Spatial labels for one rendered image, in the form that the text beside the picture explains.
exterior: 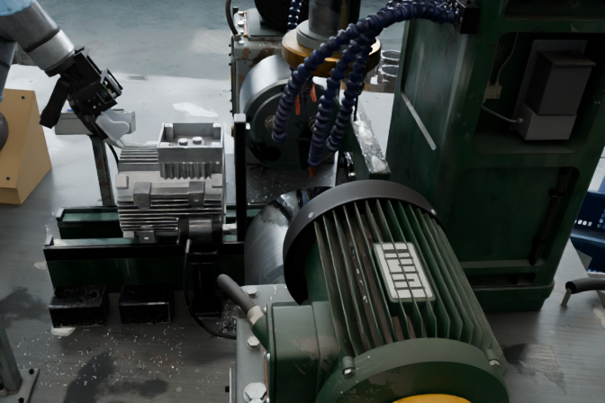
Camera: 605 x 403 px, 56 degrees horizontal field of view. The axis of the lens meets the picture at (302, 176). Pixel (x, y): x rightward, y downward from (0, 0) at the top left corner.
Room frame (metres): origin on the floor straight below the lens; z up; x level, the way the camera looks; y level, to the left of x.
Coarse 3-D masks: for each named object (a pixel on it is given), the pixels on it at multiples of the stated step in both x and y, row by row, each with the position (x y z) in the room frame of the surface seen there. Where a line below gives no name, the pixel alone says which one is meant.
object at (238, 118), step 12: (240, 120) 0.83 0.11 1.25; (240, 132) 0.83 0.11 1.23; (240, 144) 0.83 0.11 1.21; (240, 156) 0.83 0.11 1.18; (240, 168) 0.83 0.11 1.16; (240, 180) 0.83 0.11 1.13; (240, 192) 0.83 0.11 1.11; (240, 204) 0.83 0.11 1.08; (240, 216) 0.83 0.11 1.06; (240, 228) 0.83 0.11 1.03; (240, 240) 0.83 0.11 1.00
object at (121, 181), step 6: (216, 174) 0.91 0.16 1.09; (120, 180) 0.88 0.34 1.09; (126, 180) 0.88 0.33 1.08; (216, 180) 0.90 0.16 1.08; (222, 180) 0.90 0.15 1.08; (120, 186) 0.87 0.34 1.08; (126, 186) 0.87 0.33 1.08; (216, 186) 0.89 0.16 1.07; (222, 186) 0.90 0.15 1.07; (126, 234) 0.87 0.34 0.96; (132, 234) 0.87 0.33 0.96
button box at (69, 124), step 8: (64, 112) 1.15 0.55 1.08; (72, 112) 1.15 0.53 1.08; (120, 112) 1.16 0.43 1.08; (128, 112) 1.16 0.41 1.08; (64, 120) 1.14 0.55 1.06; (72, 120) 1.14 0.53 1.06; (56, 128) 1.13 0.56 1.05; (64, 128) 1.13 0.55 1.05; (72, 128) 1.13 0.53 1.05; (80, 128) 1.14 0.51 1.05
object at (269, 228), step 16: (304, 192) 0.76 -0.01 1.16; (320, 192) 0.76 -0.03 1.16; (272, 208) 0.75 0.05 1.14; (288, 208) 0.73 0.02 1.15; (256, 224) 0.74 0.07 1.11; (272, 224) 0.71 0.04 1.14; (288, 224) 0.69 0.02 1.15; (256, 240) 0.70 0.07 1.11; (272, 240) 0.67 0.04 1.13; (256, 256) 0.66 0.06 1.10; (272, 256) 0.63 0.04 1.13; (256, 272) 0.63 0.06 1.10; (272, 272) 0.61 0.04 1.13
